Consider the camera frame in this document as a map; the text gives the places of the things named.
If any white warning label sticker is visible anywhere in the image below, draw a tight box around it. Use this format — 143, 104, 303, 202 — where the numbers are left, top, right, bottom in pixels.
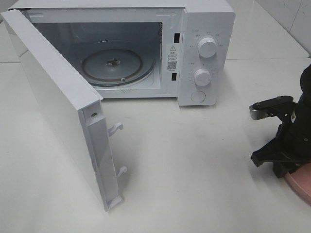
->
165, 43, 180, 71

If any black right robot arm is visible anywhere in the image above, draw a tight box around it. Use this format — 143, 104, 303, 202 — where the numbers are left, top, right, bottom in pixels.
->
249, 67, 311, 178

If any white microwave door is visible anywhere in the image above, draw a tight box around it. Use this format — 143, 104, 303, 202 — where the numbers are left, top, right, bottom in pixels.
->
1, 10, 127, 211

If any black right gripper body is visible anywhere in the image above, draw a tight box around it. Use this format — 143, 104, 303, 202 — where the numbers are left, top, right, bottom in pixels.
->
276, 94, 311, 155

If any white lower timer knob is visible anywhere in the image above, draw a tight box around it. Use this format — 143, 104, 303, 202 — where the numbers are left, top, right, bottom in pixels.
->
193, 69, 211, 86

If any glass turntable plate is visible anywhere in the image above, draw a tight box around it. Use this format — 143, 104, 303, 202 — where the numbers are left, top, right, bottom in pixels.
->
82, 49, 156, 87

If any pink round plate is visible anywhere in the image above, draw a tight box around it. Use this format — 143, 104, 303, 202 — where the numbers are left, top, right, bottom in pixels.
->
285, 163, 311, 205

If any white microwave oven body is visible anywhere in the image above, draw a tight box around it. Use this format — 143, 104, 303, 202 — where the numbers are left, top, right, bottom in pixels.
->
3, 0, 235, 106

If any round white door button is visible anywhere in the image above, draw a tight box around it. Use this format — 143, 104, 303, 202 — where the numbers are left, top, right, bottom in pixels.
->
191, 91, 206, 103

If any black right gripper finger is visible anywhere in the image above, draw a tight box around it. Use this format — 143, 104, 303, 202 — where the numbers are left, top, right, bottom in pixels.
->
272, 159, 311, 178
251, 138, 301, 167

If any white upper power knob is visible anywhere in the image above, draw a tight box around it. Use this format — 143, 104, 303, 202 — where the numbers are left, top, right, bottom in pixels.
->
198, 36, 218, 58

